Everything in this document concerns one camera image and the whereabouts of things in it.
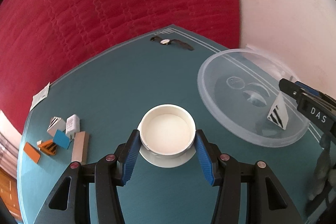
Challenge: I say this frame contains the wooden cabinet door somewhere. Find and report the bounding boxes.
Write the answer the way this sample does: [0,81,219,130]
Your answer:
[0,168,22,221]

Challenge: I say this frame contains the white ceramic bowl with saucer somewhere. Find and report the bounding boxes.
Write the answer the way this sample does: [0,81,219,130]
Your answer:
[137,104,196,168]

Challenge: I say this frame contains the clear plastic basin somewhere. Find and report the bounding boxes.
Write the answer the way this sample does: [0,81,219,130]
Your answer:
[197,49,310,148]

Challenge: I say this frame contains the white usb charger plug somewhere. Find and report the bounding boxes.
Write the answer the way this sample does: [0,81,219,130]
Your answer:
[66,114,80,140]

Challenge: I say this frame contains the red quilted blanket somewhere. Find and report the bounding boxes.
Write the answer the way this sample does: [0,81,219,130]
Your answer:
[1,0,240,131]

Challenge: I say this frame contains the large orange wedge block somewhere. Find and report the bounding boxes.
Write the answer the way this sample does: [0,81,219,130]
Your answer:
[23,142,41,164]

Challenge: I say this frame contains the grey gloved right hand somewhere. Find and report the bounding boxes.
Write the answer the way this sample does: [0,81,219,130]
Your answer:
[307,134,335,201]

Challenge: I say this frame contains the black strap wristwatch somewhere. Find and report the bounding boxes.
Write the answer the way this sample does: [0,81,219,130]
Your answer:
[150,36,194,51]

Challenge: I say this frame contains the white paper leaflet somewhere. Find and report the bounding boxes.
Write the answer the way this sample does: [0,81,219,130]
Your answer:
[30,83,50,111]

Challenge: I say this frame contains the blue wedge block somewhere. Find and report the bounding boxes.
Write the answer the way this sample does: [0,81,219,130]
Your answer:
[53,130,71,149]

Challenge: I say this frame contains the brown wooden block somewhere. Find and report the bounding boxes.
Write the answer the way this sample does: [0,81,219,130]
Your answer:
[71,131,89,165]

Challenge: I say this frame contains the orange striped wedge block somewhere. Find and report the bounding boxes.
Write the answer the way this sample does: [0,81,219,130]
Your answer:
[38,139,58,156]

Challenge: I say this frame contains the tall white zebra wedge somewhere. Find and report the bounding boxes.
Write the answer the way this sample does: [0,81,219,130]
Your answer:
[267,92,289,130]

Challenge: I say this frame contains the teal table mat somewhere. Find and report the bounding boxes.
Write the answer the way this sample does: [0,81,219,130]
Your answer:
[21,26,322,223]

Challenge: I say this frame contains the white zebra striped wedge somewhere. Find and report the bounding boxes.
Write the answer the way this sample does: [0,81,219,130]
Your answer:
[47,117,66,136]

